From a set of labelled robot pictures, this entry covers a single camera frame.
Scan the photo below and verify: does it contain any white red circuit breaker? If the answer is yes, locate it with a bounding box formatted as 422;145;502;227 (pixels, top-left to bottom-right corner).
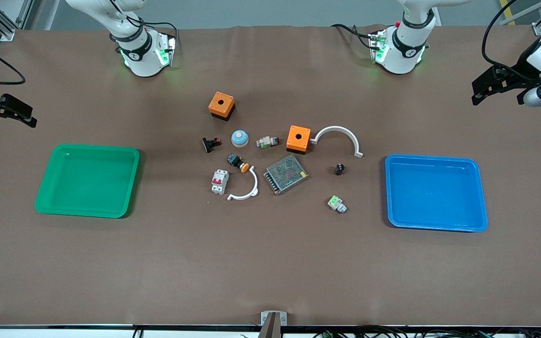
211;169;230;195

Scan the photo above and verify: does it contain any green plastic tray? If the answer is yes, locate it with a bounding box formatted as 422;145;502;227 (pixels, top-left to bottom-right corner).
34;144;140;219

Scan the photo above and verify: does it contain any blue plastic tray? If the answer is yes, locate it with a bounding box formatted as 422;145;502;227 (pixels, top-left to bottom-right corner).
385;154;488;233

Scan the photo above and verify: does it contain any green white terminal component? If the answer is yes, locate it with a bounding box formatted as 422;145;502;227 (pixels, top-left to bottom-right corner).
327;195;348;214

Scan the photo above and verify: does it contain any orange box black base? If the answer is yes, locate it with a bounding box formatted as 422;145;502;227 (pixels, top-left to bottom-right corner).
286;125;312;154
208;91;236;122

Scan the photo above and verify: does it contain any metal mesh power supply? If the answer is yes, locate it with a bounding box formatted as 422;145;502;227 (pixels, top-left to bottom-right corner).
263;154;309;196

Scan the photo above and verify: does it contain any orange head push button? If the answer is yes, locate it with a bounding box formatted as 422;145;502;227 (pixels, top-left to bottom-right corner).
226;154;250;174

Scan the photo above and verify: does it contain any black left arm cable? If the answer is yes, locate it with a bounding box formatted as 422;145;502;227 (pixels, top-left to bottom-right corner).
482;0;541;80

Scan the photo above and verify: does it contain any large white curved duct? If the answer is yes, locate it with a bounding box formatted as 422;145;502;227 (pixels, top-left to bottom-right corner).
310;126;364;158

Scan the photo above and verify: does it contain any small white curved duct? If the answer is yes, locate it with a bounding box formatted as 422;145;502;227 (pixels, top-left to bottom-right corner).
227;168;259;201

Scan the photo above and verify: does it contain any metal table edge bracket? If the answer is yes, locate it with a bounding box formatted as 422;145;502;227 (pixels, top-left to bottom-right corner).
261;311;288;338

